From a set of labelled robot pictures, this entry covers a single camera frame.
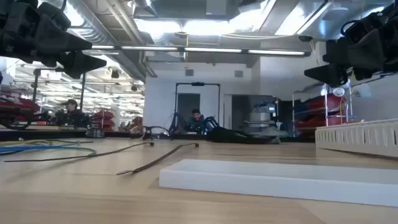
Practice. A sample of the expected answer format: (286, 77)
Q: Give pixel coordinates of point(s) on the clear safety glasses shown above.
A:
(148, 132)

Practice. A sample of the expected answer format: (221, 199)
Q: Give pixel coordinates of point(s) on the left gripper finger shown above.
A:
(59, 42)
(82, 63)

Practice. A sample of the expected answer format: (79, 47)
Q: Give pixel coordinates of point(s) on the person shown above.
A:
(73, 116)
(196, 119)

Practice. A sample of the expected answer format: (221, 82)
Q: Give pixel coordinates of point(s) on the silver ventilation duct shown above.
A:
(102, 34)

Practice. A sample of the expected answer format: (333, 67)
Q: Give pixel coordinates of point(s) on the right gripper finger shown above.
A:
(329, 75)
(367, 53)

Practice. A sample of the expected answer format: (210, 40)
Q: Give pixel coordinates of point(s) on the long ceiling strip light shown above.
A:
(211, 49)

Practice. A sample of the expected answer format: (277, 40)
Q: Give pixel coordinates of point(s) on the flat white duct cover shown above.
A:
(280, 183)

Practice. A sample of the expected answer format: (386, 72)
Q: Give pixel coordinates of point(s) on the white slotted wiring duct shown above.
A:
(357, 137)

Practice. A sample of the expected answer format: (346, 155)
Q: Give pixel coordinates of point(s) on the black background station frame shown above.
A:
(176, 105)

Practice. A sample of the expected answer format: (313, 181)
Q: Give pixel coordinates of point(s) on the blue black background robot arm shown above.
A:
(211, 124)

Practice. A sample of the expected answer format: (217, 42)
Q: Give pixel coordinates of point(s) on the metal shelf rack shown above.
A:
(326, 102)

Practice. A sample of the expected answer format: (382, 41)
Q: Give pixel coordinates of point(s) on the black ceiling spotlight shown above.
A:
(134, 88)
(115, 74)

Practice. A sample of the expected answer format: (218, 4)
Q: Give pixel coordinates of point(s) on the grey metal machine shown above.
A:
(259, 118)

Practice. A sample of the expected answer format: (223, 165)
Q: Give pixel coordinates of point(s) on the red storage bin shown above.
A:
(320, 121)
(323, 102)

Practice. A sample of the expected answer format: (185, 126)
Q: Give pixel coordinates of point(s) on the white round lamp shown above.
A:
(339, 91)

